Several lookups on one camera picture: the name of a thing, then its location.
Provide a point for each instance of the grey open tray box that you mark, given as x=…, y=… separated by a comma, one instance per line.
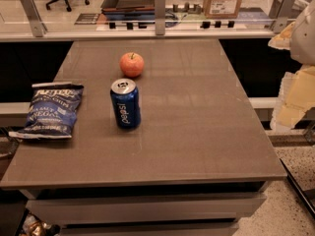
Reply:
x=129, y=0

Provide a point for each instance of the white drawer cabinet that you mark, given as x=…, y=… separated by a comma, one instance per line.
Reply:
x=208, y=209

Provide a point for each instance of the blue pepsi can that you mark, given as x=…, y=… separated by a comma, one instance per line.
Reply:
x=125, y=101

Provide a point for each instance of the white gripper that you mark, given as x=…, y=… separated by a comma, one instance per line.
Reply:
x=305, y=38

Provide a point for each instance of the metal railing post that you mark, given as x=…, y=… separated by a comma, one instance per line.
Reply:
x=279, y=13
x=160, y=17
x=38, y=28

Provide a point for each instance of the red apple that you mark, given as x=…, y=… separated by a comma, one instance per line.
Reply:
x=131, y=64

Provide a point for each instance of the middle metal railing post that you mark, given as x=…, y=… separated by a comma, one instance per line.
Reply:
x=160, y=17

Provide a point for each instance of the left metal railing post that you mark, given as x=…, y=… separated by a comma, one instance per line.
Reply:
x=38, y=28

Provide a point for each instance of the right metal railing post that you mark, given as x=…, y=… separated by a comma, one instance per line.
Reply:
x=279, y=13

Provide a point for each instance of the blue chips bag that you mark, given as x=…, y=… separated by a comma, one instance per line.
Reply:
x=52, y=112

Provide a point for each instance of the cardboard box with label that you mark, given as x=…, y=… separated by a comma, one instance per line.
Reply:
x=221, y=9

